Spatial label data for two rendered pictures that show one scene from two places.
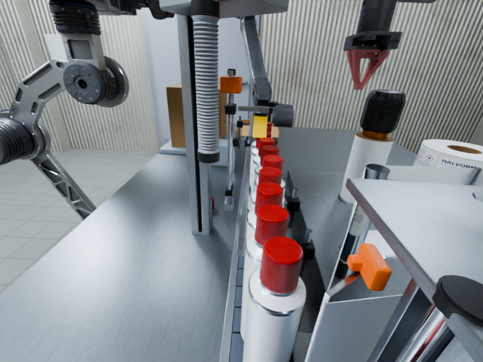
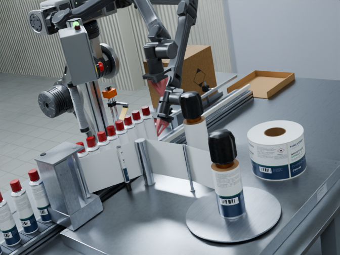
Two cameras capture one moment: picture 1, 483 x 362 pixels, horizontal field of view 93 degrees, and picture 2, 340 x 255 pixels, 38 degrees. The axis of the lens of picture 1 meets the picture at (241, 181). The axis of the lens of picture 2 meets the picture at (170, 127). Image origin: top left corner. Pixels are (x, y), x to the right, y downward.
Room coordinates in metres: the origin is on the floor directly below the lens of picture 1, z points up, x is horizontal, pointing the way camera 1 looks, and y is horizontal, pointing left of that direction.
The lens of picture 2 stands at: (-0.77, -1.46, 1.80)
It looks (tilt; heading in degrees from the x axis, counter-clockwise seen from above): 23 degrees down; 43
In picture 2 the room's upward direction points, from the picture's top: 12 degrees counter-clockwise
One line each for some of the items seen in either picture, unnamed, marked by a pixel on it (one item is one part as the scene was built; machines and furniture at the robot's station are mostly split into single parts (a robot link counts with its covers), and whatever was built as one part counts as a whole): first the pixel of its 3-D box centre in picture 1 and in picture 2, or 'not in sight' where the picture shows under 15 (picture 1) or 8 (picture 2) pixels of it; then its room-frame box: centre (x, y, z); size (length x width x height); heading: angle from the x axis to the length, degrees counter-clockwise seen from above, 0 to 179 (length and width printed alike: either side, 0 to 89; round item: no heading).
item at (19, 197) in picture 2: not in sight; (23, 206); (-0.05, -0.03, 0.98); 0.05 x 0.05 x 0.20
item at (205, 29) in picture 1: (207, 91); (78, 107); (0.36, 0.06, 1.18); 0.04 x 0.04 x 0.21
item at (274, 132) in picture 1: (256, 128); (261, 83); (1.51, -0.09, 0.85); 0.30 x 0.26 x 0.04; 178
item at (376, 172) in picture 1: (363, 212); (144, 162); (0.37, -0.24, 0.97); 0.05 x 0.05 x 0.19
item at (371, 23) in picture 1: (374, 23); (155, 67); (0.53, -0.24, 1.30); 0.10 x 0.07 x 0.07; 0
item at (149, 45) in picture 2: not in sight; (153, 51); (0.53, -0.24, 1.36); 0.07 x 0.06 x 0.07; 90
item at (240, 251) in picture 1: (249, 146); (172, 115); (0.81, -0.02, 0.96); 1.07 x 0.01 x 0.01; 178
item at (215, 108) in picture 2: not in sight; (186, 127); (0.80, -0.10, 0.91); 1.07 x 0.01 x 0.02; 178
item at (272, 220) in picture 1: (264, 281); not in sight; (0.20, -0.03, 0.98); 0.05 x 0.05 x 0.20
